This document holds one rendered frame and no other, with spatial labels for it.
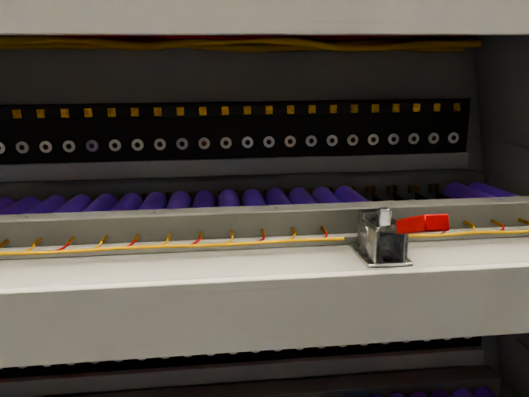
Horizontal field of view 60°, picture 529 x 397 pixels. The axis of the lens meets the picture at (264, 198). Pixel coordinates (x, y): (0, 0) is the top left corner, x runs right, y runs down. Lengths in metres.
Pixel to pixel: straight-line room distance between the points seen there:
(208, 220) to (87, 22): 0.14
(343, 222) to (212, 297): 0.11
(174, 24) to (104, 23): 0.04
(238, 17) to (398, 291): 0.19
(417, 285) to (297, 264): 0.07
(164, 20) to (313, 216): 0.16
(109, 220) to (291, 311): 0.13
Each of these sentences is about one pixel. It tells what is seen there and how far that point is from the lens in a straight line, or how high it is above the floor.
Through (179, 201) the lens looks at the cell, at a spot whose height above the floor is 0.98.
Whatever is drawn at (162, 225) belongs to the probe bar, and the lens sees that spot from 0.31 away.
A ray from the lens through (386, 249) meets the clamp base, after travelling 0.30.
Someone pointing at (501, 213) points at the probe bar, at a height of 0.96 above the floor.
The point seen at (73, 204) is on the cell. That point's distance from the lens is 0.38.
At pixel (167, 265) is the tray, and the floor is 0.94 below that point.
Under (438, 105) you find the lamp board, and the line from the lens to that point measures 0.48.
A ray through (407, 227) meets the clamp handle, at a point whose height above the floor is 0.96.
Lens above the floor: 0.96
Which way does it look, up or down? 5 degrees up
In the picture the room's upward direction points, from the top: 2 degrees counter-clockwise
